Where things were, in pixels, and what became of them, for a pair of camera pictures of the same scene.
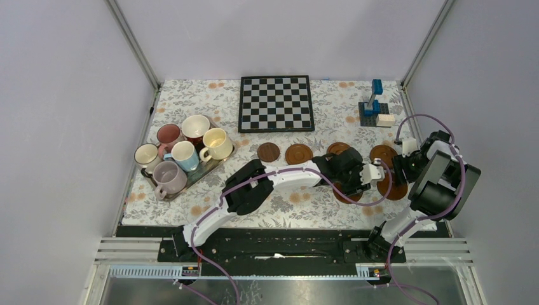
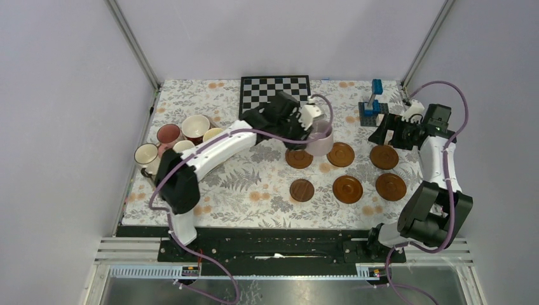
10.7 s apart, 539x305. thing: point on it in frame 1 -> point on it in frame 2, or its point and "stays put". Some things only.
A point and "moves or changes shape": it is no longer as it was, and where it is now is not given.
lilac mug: x=168 y=178 moves or changes shape
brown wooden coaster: x=384 y=152 stays put
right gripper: x=400 y=162 -> x=395 y=123
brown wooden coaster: x=354 y=197 stays put
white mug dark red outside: x=194 y=128 stays put
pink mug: x=168 y=135 stays put
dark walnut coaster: x=268 y=152 -> x=302 y=190
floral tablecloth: x=370 y=116 stays put
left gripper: x=357 y=186 -> x=301 y=133
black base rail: x=262 y=245 stays put
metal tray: x=150 y=182 stays put
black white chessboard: x=272 y=103 stays put
